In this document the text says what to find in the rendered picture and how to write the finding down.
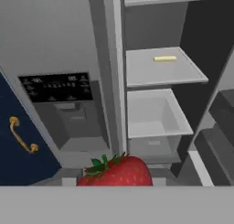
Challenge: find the white fridge drawer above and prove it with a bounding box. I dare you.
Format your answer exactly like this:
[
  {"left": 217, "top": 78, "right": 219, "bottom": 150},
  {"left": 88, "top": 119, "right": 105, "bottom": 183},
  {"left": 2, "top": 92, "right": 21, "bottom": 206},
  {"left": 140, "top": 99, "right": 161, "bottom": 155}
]
[{"left": 126, "top": 88, "right": 195, "bottom": 158}]

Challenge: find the pale yellow stick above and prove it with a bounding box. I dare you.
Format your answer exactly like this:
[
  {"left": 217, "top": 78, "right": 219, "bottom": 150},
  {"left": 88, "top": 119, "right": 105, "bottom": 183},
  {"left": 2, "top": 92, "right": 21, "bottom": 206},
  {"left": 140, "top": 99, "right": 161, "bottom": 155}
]
[{"left": 153, "top": 55, "right": 178, "bottom": 63}]

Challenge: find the grey fridge door with dispenser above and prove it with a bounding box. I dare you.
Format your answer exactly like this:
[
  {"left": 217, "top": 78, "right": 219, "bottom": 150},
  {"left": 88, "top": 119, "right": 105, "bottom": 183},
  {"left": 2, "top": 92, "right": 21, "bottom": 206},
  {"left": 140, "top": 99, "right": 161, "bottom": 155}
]
[{"left": 0, "top": 0, "right": 114, "bottom": 171}]

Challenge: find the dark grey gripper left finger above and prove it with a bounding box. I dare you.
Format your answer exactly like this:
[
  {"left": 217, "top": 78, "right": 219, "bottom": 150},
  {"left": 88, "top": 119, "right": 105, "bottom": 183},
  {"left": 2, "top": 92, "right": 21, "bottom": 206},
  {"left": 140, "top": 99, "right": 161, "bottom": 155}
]
[{"left": 32, "top": 168, "right": 85, "bottom": 187}]

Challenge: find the open grey fridge door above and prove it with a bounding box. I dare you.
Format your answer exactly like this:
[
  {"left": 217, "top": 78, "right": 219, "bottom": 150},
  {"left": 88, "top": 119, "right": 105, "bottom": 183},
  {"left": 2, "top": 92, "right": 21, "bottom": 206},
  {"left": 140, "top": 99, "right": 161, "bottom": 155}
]
[{"left": 176, "top": 47, "right": 234, "bottom": 187}]

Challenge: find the grey fridge body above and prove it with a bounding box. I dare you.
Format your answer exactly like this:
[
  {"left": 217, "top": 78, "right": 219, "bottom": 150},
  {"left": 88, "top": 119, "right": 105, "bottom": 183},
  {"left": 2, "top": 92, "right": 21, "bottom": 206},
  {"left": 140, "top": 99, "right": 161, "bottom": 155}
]
[{"left": 87, "top": 0, "right": 234, "bottom": 177}]

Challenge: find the navy blue cupboard door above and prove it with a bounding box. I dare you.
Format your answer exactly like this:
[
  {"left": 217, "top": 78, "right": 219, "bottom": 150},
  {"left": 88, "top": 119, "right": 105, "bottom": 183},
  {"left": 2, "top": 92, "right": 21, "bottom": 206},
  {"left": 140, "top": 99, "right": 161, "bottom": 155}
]
[{"left": 0, "top": 69, "right": 63, "bottom": 187}]

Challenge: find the brass cupboard handle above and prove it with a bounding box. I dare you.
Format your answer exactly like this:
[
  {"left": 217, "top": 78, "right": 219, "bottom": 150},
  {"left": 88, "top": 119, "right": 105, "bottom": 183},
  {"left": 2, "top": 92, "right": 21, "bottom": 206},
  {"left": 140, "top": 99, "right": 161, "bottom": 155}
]
[{"left": 8, "top": 115, "right": 40, "bottom": 155}]

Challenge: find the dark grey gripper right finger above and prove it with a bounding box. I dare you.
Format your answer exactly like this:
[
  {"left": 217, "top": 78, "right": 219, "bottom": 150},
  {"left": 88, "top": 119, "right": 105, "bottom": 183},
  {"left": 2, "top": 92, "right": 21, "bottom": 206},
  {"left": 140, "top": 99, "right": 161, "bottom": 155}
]
[{"left": 148, "top": 167, "right": 184, "bottom": 187}]

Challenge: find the red strawberry with green leaves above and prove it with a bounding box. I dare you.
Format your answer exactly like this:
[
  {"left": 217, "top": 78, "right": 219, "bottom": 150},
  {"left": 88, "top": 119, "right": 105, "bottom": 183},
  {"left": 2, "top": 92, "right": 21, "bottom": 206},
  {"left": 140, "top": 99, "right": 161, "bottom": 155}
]
[{"left": 76, "top": 153, "right": 154, "bottom": 187}]

